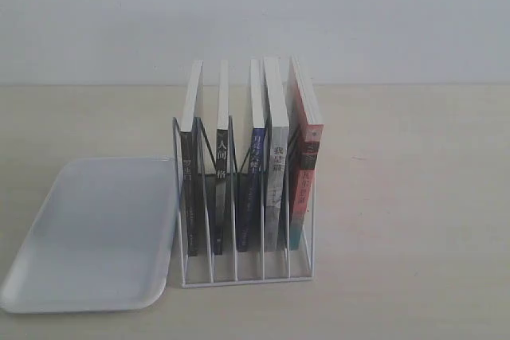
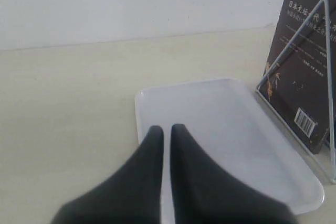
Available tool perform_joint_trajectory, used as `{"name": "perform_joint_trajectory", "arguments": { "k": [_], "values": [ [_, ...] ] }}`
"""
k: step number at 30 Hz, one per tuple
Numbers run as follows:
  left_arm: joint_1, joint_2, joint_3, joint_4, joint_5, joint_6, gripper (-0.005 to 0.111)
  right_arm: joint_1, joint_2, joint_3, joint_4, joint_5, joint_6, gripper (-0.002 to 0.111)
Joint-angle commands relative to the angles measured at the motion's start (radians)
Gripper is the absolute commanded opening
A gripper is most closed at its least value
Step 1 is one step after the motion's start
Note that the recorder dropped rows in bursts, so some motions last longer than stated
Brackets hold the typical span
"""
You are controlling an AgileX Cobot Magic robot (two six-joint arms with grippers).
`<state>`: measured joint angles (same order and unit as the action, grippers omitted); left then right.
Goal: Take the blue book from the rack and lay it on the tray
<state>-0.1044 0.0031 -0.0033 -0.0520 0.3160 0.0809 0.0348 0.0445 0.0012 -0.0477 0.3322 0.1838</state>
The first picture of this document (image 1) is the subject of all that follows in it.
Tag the red teal spine book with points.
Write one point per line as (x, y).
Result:
(306, 126)

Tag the dark brown spine book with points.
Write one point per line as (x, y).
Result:
(189, 155)

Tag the blue moon cover book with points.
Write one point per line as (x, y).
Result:
(253, 158)

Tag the black spine book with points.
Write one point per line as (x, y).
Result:
(221, 161)

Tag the grey white spine book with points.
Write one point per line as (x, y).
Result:
(278, 130)

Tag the white plastic tray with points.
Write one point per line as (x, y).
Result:
(101, 240)

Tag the white wire book rack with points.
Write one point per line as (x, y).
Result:
(234, 267)

